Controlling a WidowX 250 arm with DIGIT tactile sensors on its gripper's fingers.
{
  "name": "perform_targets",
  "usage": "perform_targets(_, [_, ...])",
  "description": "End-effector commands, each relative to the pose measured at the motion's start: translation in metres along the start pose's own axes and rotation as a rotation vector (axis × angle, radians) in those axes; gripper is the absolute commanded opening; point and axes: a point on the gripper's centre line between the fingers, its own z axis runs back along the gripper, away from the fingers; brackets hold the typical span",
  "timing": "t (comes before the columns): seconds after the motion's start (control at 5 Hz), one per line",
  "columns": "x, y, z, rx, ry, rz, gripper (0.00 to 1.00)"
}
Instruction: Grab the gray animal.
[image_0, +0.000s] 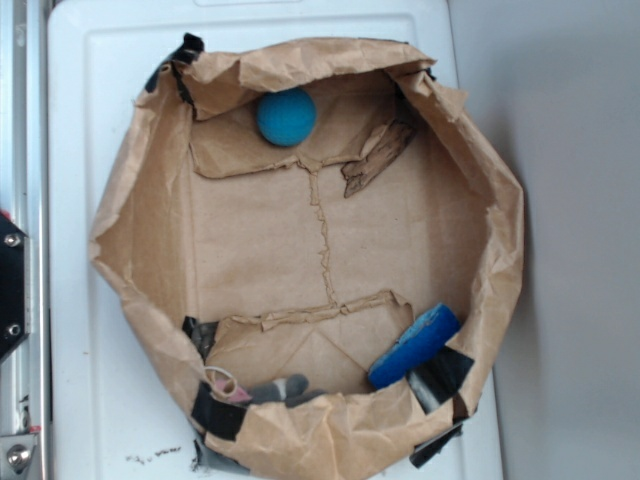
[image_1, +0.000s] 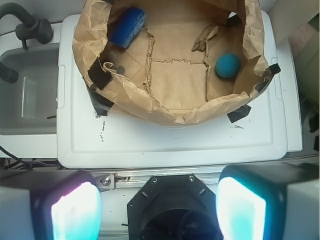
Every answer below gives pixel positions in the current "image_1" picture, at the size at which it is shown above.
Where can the blue sponge block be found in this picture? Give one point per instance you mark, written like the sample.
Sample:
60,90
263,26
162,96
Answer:
128,27

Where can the white plastic bin lid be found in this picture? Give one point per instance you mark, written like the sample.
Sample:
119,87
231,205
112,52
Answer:
88,141

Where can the teal dimpled ball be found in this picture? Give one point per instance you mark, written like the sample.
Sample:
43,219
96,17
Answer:
228,66

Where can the gripper glowing gel pad left finger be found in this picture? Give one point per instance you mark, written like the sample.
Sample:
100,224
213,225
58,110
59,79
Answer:
49,205

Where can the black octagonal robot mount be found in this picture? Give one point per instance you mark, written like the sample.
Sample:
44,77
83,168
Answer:
173,209

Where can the aluminium frame rail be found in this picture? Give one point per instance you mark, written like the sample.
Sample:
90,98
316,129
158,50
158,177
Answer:
129,178

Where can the crumpled brown paper bag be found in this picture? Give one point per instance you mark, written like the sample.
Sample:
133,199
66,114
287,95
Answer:
167,75

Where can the dark gray sink faucet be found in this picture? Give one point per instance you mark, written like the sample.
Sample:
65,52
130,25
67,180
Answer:
31,27

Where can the gripper glowing gel pad right finger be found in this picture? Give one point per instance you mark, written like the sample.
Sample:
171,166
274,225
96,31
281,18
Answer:
276,201

